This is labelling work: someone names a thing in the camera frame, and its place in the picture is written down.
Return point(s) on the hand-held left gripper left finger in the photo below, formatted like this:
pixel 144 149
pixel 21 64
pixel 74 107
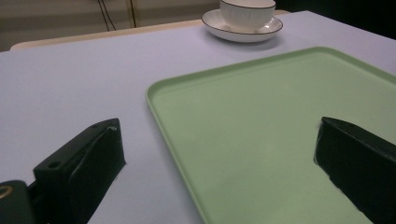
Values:
pixel 81 168

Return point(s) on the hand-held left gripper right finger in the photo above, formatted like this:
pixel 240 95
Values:
pixel 361 161

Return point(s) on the light green plastic tray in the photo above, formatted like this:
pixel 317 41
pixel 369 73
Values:
pixel 264 133

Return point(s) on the white ribbed cup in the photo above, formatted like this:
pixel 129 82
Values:
pixel 247 14

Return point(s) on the white saucer with dark rim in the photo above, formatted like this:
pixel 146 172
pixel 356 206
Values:
pixel 218 23

